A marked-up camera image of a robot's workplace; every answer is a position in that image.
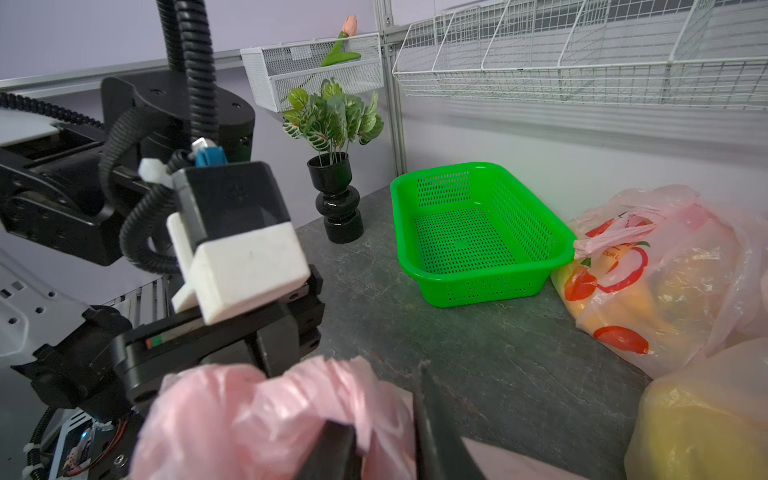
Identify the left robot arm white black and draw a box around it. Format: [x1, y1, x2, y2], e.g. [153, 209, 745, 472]
[1, 1, 324, 431]

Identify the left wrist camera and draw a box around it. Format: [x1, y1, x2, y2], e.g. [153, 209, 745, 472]
[166, 162, 311, 325]

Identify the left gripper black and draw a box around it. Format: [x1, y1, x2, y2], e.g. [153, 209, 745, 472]
[111, 265, 325, 411]

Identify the green potted plant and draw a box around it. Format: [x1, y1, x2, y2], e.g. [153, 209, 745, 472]
[282, 78, 384, 166]

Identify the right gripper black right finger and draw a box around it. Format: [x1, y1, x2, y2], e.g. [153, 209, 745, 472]
[413, 365, 485, 479]

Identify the green plastic basket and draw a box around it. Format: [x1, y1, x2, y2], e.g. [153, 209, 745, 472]
[390, 162, 576, 308]

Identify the plain pink plastic bag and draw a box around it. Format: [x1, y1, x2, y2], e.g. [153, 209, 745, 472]
[129, 357, 567, 479]

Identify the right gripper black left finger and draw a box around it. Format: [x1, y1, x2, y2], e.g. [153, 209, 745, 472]
[294, 421, 363, 480]

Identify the black plant vase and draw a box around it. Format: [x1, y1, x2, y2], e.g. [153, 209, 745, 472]
[307, 152, 364, 244]

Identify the white wire basket left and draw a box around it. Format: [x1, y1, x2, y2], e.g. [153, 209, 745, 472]
[240, 34, 384, 113]

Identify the white wire shelf back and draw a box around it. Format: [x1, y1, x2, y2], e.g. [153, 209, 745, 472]
[393, 0, 767, 111]

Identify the printed pink plastic bag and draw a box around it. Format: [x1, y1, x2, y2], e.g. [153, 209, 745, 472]
[551, 185, 767, 378]
[624, 338, 767, 479]

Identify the pink artificial tulip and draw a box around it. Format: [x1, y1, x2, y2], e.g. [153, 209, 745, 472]
[321, 15, 361, 67]

